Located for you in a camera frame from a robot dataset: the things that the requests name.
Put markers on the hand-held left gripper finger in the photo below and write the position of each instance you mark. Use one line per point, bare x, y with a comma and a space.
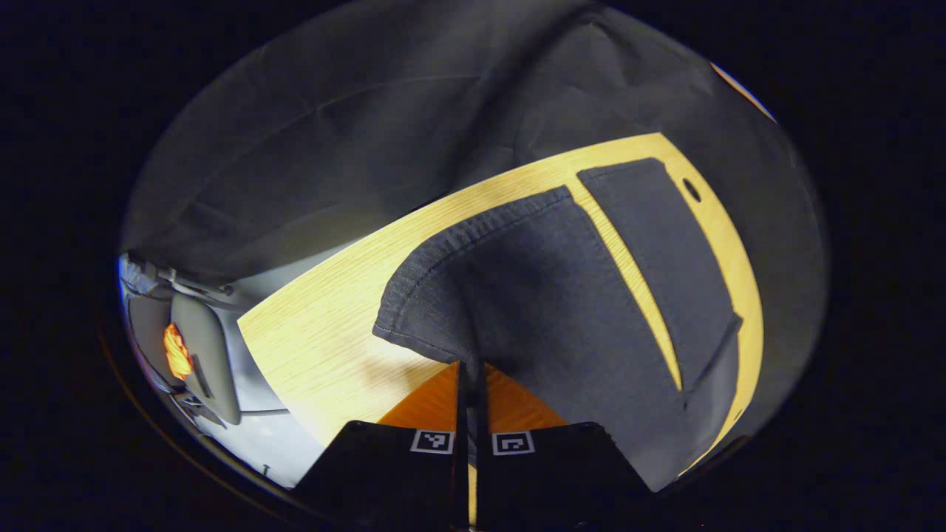
480, 473
463, 473

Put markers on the grey chair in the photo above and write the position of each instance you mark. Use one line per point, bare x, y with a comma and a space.
214, 355

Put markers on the orange object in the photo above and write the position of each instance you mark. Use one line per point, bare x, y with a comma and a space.
177, 353

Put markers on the black jeans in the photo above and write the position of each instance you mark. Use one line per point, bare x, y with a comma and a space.
547, 295

